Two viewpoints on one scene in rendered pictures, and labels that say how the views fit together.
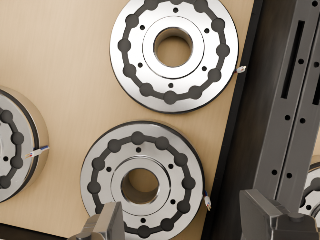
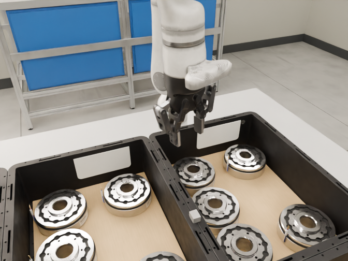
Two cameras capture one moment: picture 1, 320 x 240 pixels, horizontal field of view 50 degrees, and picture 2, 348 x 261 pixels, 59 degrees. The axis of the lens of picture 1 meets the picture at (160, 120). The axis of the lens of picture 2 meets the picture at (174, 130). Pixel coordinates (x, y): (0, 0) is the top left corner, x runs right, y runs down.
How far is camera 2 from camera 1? 51 cm
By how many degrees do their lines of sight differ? 50
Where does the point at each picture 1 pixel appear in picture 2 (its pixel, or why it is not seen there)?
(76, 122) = (225, 182)
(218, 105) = not seen: hidden behind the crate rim
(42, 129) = (232, 172)
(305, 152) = (164, 175)
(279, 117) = (176, 177)
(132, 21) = (233, 205)
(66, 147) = (222, 174)
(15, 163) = (231, 159)
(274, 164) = (169, 170)
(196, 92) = (197, 199)
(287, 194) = (161, 166)
